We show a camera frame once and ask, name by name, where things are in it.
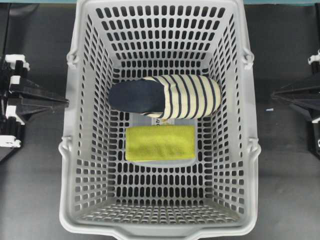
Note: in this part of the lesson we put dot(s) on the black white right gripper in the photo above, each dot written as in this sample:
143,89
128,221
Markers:
308,107

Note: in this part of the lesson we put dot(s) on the yellow-green folded cloth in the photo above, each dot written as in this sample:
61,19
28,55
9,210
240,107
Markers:
160,143

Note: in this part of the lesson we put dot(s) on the white label on basket floor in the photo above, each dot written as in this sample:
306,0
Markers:
160,121

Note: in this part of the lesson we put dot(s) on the grey plastic shopping basket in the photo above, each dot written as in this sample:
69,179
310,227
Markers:
213,194

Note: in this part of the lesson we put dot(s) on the striped navy cream slipper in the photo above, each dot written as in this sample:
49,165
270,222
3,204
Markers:
174,96

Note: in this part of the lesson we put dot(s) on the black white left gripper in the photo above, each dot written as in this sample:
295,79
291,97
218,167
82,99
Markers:
13,85

